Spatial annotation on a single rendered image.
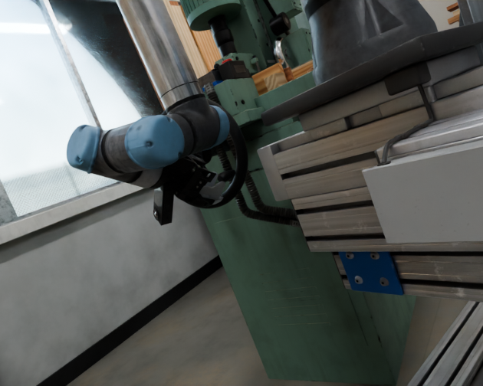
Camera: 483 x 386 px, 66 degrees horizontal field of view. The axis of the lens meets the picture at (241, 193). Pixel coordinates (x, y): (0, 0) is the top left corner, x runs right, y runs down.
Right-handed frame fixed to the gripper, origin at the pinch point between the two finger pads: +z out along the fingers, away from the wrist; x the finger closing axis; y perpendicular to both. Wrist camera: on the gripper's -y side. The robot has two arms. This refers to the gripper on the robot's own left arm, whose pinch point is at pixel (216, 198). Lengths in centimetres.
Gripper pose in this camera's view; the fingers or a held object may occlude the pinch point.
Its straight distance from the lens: 86.3
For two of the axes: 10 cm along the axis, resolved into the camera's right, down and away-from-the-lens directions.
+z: 6.2, 2.1, 7.6
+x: -5.3, -6.0, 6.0
